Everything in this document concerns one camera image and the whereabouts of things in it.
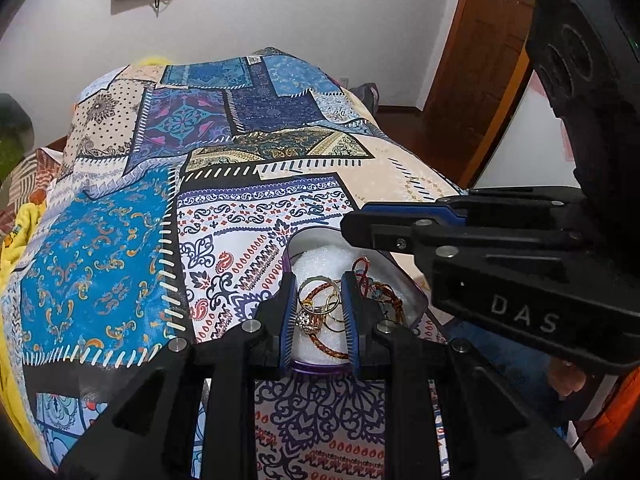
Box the red braided bracelet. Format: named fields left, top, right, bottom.
left=307, top=254, right=409, bottom=361

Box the purple heart-shaped tin box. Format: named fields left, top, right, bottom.
left=284, top=226, right=428, bottom=379

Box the gold bangle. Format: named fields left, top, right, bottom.
left=296, top=275, right=342, bottom=315

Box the dark bag on floor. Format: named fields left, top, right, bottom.
left=349, top=82, right=380, bottom=116

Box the wooden wardrobe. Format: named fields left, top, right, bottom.
left=423, top=0, right=535, bottom=186

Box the yellow blanket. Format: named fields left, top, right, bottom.
left=1, top=203, right=44, bottom=458

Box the blue patchwork bedspread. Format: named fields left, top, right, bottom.
left=14, top=48, right=457, bottom=470

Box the striped patterned pillow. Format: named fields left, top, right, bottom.
left=1, top=148, right=63, bottom=236

